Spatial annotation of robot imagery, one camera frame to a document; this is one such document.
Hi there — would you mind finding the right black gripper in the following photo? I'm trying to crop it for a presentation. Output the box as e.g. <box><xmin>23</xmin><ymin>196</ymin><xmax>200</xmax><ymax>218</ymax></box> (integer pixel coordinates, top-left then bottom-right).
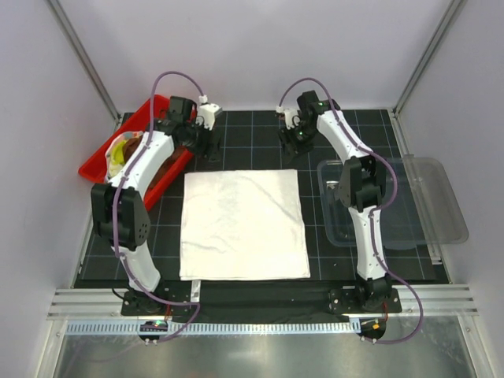
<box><xmin>276</xmin><ymin>123</ymin><xmax>318</xmax><ymax>165</ymax></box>

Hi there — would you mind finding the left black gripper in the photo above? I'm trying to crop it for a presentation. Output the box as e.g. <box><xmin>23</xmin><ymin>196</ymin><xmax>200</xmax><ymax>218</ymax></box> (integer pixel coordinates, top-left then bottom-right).
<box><xmin>183</xmin><ymin>117</ymin><xmax>222</xmax><ymax>162</ymax></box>

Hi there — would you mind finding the brown towel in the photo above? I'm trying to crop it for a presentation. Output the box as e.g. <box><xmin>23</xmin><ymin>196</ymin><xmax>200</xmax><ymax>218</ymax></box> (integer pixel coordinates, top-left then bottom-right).
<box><xmin>122</xmin><ymin>137</ymin><xmax>186</xmax><ymax>190</ymax></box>

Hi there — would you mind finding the white terry towel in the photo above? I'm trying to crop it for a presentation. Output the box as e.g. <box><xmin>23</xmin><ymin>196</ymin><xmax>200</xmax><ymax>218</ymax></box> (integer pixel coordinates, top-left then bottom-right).
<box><xmin>180</xmin><ymin>169</ymin><xmax>310</xmax><ymax>281</ymax></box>

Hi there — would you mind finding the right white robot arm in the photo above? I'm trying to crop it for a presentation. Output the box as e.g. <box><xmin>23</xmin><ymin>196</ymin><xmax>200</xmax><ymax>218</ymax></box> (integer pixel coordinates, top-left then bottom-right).
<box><xmin>276</xmin><ymin>91</ymin><xmax>392</xmax><ymax>312</ymax></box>

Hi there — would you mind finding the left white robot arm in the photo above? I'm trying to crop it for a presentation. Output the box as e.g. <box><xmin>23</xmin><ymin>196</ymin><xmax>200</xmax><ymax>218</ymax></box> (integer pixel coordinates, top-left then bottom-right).
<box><xmin>91</xmin><ymin>96</ymin><xmax>222</xmax><ymax>315</ymax></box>

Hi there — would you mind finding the black grid cutting mat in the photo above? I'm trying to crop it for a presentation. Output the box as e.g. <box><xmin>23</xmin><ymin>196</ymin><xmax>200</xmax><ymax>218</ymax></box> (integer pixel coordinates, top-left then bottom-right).
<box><xmin>74</xmin><ymin>109</ymin><xmax>450</xmax><ymax>288</ymax></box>

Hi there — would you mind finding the yellow patterned towel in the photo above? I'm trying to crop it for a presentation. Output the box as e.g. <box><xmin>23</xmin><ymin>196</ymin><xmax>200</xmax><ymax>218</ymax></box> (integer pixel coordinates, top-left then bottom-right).
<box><xmin>104</xmin><ymin>132</ymin><xmax>143</xmax><ymax>182</ymax></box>

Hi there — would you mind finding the red plastic bin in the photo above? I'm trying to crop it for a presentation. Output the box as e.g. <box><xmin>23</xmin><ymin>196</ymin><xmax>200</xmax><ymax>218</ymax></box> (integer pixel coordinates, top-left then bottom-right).
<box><xmin>78</xmin><ymin>102</ymin><xmax>193</xmax><ymax>210</ymax></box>

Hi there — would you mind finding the clear plastic container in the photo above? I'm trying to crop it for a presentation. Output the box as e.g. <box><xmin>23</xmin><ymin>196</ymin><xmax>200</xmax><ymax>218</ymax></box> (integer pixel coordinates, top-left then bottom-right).
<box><xmin>317</xmin><ymin>155</ymin><xmax>469</xmax><ymax>250</ymax></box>

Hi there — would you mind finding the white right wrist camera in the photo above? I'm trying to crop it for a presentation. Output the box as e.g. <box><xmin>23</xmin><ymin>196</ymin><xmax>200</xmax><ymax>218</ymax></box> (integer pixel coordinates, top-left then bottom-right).
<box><xmin>276</xmin><ymin>106</ymin><xmax>301</xmax><ymax>130</ymax></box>

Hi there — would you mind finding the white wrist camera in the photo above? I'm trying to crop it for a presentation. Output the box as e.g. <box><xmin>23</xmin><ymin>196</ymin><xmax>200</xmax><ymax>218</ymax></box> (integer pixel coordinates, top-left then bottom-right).
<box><xmin>195</xmin><ymin>94</ymin><xmax>223</xmax><ymax>131</ymax></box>
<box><xmin>276</xmin><ymin>106</ymin><xmax>301</xmax><ymax>130</ymax></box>

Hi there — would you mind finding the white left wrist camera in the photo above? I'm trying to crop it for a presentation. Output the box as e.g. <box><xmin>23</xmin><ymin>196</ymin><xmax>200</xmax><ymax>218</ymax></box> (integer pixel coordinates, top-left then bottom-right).
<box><xmin>195</xmin><ymin>94</ymin><xmax>223</xmax><ymax>131</ymax></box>

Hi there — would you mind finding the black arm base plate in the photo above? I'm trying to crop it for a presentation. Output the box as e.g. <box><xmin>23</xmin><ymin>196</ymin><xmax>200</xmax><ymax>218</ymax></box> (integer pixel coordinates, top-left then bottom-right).
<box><xmin>120</xmin><ymin>280</ymin><xmax>402</xmax><ymax>324</ymax></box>

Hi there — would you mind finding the perforated metal cable rail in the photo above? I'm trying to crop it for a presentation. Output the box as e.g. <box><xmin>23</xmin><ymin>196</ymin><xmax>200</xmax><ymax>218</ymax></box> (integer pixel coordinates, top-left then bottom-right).
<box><xmin>65</xmin><ymin>320</ymin><xmax>361</xmax><ymax>336</ymax></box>

